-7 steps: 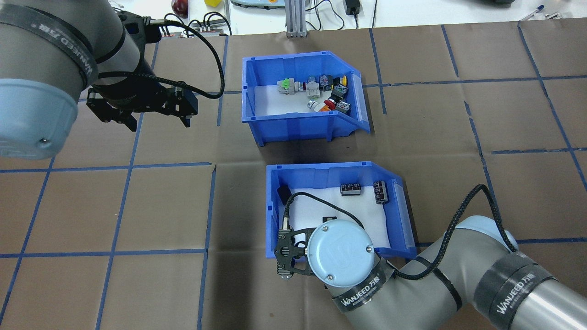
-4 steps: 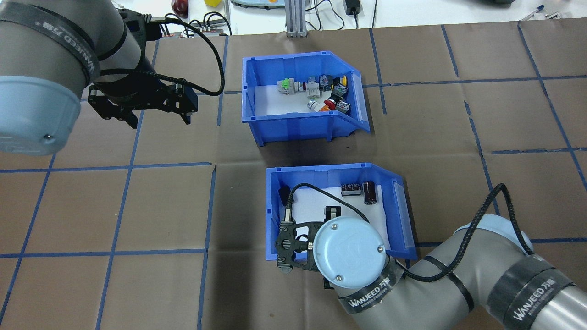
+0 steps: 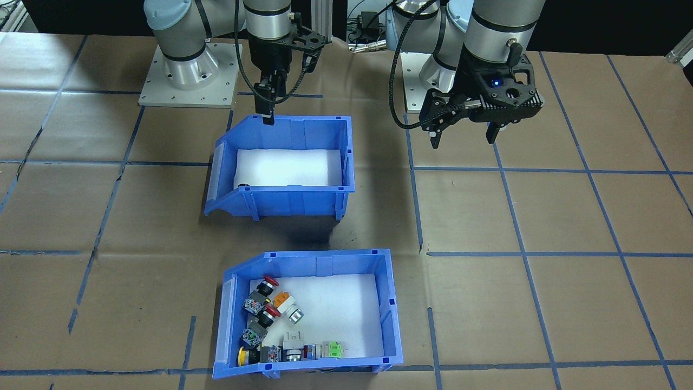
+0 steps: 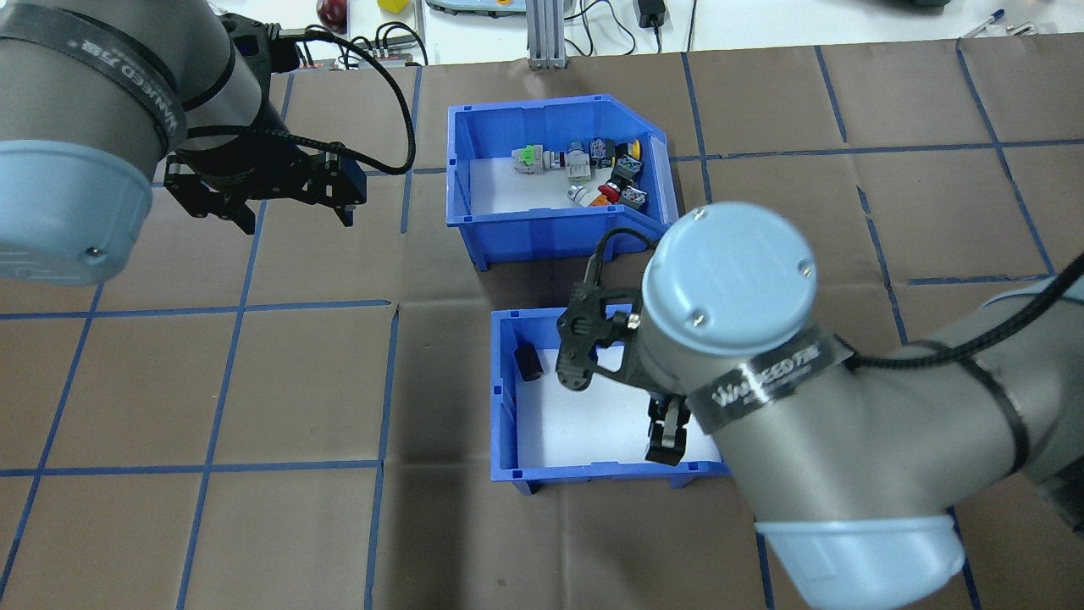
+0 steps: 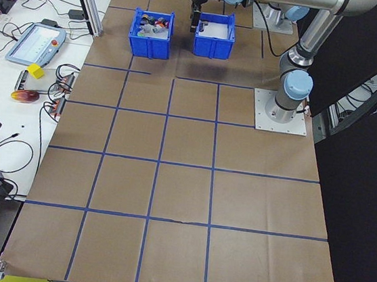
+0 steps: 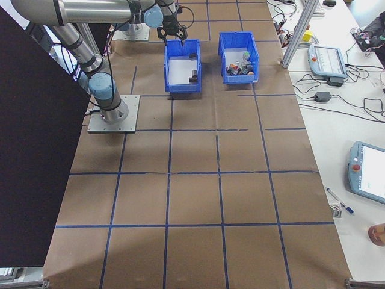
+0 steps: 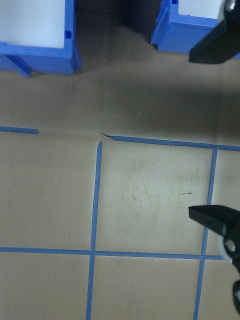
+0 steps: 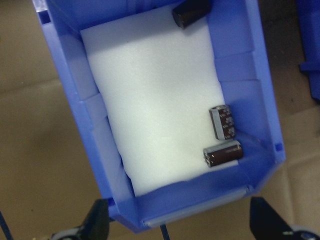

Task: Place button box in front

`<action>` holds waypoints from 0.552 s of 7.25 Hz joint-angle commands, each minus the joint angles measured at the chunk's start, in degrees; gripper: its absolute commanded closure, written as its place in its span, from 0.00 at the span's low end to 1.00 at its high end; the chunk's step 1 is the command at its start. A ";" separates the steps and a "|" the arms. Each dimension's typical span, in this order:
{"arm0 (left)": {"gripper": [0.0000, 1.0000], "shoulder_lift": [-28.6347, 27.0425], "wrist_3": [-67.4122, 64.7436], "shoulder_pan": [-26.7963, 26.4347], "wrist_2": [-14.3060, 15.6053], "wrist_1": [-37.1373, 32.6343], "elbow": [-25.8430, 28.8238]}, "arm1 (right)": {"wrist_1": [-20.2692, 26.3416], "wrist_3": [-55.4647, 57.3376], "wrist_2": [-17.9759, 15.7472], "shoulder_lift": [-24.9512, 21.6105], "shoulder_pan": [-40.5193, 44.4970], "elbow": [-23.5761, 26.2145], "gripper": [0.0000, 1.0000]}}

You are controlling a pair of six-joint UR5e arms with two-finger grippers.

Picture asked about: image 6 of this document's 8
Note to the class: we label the gray blue teach pendant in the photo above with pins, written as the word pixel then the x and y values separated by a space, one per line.
pixel 328 60
pixel 364 171

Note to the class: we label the black power adapter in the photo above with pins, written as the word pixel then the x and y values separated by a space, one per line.
pixel 335 82
pixel 322 96

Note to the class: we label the aluminium extrusion post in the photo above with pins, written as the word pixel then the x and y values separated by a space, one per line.
pixel 297 36

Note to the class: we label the black computer mouse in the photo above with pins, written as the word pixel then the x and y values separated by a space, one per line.
pixel 329 3

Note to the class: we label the yellow cube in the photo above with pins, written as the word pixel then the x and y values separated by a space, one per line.
pixel 307 35

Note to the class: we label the white keyboard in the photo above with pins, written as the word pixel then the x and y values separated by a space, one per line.
pixel 319 11

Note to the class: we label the blue bin holding black parts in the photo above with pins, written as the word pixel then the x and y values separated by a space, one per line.
pixel 182 87

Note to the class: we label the long black block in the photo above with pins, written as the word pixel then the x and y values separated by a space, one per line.
pixel 193 76

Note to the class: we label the aluminium corner bar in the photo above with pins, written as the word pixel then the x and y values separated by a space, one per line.
pixel 364 284
pixel 30 284

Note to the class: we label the small black block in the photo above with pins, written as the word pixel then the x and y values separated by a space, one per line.
pixel 192 55

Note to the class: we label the black part in left bin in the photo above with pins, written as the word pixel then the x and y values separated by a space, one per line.
pixel 180 72

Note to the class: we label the blue white pen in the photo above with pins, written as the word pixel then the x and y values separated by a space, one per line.
pixel 346 206

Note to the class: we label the brown wooden object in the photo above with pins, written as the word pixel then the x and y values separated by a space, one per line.
pixel 378 234

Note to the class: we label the electronics circuit board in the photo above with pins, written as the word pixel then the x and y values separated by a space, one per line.
pixel 359 36

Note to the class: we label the blue bin holding buttons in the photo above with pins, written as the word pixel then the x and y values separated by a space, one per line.
pixel 240 79

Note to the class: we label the black frame cover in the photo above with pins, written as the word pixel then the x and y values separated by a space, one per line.
pixel 30 150

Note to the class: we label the assorted parts in bin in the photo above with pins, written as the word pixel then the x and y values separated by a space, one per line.
pixel 232 57

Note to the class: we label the gray button block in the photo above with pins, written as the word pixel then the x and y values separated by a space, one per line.
pixel 249 65

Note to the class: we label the person in dark clothing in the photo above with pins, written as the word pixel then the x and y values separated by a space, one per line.
pixel 377 27

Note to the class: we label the yellow capped black button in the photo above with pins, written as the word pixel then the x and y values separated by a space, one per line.
pixel 251 72

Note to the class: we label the small silver clip box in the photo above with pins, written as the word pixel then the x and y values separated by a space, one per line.
pixel 337 210

